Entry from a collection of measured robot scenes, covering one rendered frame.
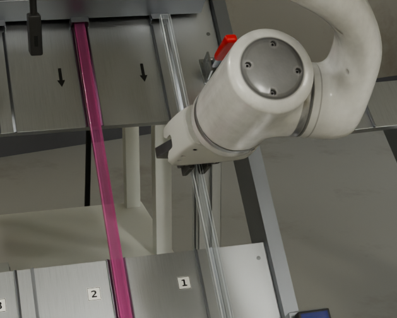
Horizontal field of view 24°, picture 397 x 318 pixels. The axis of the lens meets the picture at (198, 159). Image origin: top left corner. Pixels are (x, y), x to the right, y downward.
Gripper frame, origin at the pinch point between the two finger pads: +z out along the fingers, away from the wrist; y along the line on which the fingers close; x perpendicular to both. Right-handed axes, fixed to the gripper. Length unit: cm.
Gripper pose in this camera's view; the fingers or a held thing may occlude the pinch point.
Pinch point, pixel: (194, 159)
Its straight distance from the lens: 113.7
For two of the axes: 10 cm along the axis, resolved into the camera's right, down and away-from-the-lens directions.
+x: 1.5, 9.6, -2.3
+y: -9.6, 0.9, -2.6
